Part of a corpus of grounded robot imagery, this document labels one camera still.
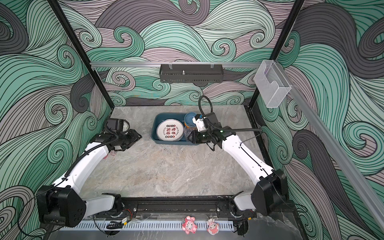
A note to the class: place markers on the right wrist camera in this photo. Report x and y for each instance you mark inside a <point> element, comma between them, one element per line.
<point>198,120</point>

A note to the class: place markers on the aluminium rail back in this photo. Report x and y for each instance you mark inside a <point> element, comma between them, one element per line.
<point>136,64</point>

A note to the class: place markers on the clear acrylic wall holder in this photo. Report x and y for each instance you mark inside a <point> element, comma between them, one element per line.
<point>272,83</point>

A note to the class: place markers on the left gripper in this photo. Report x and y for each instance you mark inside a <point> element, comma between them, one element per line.
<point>133,134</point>

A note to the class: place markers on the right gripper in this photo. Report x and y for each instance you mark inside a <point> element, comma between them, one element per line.
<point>195,136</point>

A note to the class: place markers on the white slotted cable duct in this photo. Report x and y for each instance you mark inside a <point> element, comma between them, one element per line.
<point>148,225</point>

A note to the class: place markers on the pink white doll toy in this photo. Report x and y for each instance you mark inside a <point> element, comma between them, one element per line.
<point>212,227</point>

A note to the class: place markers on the aluminium rail right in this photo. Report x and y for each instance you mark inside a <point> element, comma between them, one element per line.
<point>305,97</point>

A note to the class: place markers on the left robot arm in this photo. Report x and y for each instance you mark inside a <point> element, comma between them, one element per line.
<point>60,204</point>

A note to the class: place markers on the clear glass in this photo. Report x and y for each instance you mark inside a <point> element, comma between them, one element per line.
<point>187,133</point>

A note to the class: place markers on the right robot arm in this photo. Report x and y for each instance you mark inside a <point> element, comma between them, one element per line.
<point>271,186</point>

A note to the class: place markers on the aluminium rail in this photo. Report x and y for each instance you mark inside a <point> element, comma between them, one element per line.
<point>136,64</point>
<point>305,97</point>

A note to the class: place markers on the teal plastic bin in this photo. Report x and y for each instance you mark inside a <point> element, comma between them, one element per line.
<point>167,116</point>

